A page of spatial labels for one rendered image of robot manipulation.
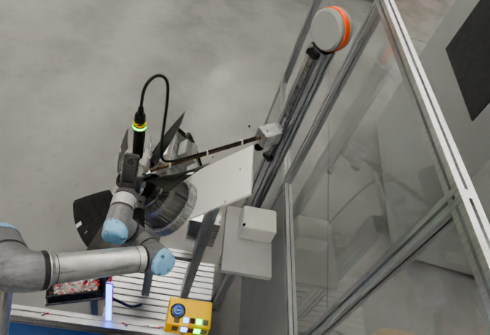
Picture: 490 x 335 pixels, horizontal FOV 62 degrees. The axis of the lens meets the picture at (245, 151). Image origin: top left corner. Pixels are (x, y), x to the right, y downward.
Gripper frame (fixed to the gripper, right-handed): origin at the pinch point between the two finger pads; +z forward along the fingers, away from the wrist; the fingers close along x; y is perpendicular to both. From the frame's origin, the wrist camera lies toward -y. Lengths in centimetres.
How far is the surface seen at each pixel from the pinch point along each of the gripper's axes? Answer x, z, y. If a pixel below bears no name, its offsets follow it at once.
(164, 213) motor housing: 12.6, -2.7, 34.1
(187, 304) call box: 28, -37, 40
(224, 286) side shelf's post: 54, 6, 111
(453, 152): 72, -35, -58
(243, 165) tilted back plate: 40.6, 13.7, 13.9
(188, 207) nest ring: 21.8, 0.5, 31.7
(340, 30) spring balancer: 60, 32, -45
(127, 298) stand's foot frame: 0, 2, 139
